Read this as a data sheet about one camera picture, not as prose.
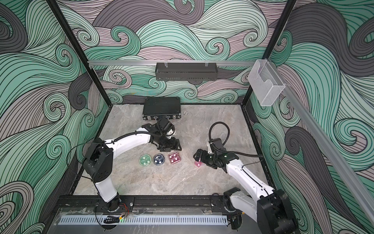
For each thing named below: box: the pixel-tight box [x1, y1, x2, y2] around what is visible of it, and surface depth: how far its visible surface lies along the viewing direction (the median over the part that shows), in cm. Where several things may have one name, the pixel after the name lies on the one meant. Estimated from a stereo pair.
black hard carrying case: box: [142, 96, 182, 121], surface depth 116 cm
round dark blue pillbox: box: [152, 153, 166, 166], surface depth 90 cm
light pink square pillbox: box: [194, 157, 204, 168], surface depth 89 cm
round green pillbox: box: [139, 154, 152, 166], surface depth 90 cm
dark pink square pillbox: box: [168, 151, 182, 165], surface depth 92 cm
